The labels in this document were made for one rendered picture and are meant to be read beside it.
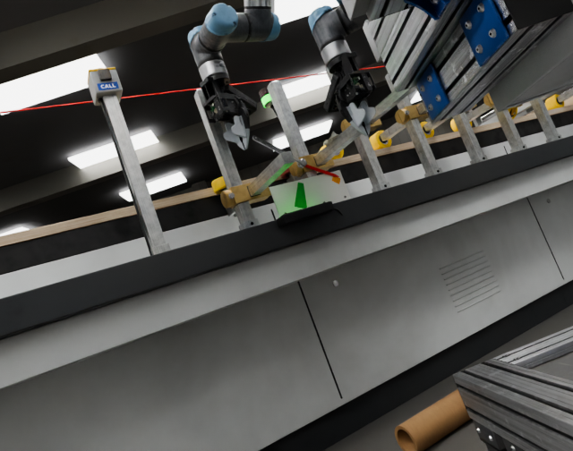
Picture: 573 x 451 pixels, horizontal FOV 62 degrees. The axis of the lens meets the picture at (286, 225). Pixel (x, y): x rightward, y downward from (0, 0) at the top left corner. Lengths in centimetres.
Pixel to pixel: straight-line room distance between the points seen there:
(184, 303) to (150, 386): 29
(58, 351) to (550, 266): 199
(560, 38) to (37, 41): 431
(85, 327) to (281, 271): 53
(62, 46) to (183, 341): 355
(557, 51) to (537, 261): 160
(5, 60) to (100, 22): 83
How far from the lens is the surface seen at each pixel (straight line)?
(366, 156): 162
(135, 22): 457
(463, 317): 199
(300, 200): 142
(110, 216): 148
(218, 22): 132
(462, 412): 144
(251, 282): 132
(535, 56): 91
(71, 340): 122
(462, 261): 205
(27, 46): 477
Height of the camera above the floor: 50
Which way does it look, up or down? 7 degrees up
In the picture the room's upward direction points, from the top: 21 degrees counter-clockwise
